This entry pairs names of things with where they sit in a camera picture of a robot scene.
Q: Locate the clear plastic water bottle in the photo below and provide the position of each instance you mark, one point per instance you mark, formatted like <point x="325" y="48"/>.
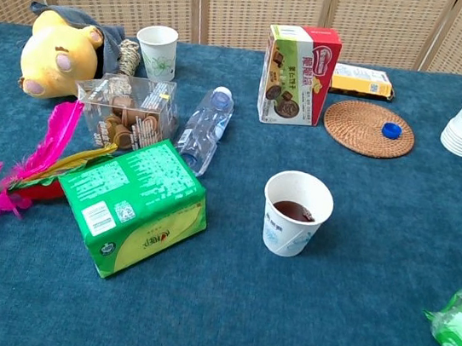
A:
<point x="203" y="126"/>

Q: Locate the paper cup with blue print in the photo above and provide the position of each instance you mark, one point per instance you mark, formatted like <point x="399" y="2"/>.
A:
<point x="286" y="237"/>

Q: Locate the paper cup with green flower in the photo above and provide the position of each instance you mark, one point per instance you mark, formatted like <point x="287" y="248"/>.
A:
<point x="158" y="59"/>

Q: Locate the blue bottle cap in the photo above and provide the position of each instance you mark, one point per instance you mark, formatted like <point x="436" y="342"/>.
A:
<point x="392" y="131"/>

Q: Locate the large green tissue pack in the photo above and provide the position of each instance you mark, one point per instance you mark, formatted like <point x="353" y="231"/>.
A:
<point x="136" y="203"/>

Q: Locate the red and green biscuit box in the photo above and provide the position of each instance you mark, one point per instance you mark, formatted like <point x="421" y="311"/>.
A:
<point x="295" y="83"/>

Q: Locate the clear plastic cookie box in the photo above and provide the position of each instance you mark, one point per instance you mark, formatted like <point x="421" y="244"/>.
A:
<point x="131" y="116"/>

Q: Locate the round woven rattan coaster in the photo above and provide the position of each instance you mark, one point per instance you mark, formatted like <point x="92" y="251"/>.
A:
<point x="354" y="126"/>

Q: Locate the blue table cover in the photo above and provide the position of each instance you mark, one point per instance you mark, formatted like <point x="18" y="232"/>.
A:
<point x="237" y="311"/>

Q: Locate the orange snack box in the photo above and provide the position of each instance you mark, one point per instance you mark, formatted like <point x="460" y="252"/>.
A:
<point x="355" y="85"/>

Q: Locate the woven folding screen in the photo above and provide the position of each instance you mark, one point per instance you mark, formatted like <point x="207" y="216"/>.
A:
<point x="258" y="9"/>

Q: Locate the pink feather shuttlecock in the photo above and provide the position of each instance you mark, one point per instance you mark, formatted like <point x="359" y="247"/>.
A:
<point x="58" y="131"/>

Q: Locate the yellow plush toy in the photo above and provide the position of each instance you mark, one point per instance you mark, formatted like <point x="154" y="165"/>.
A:
<point x="53" y="57"/>

